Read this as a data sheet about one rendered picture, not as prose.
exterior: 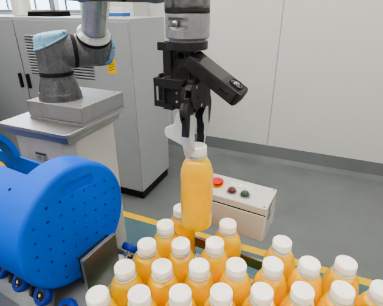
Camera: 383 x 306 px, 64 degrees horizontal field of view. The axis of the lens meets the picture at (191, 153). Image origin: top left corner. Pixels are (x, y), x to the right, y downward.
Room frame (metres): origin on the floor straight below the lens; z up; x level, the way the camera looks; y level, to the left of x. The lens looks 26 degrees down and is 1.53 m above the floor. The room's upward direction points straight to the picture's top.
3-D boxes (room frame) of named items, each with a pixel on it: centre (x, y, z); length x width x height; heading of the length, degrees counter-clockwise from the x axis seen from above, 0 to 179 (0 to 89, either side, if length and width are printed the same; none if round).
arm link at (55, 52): (1.13, 0.48, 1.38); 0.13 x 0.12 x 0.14; 120
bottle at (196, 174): (0.55, -0.01, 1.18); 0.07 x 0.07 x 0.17
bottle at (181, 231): (0.61, 0.02, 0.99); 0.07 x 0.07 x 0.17
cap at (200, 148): (0.55, -0.01, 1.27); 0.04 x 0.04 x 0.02
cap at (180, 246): (0.49, 0.02, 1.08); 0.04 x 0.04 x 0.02
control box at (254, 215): (0.68, -0.11, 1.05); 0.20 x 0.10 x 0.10; 61
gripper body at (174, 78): (0.56, 0.01, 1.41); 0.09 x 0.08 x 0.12; 61
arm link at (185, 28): (0.56, 0.01, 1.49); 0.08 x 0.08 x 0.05
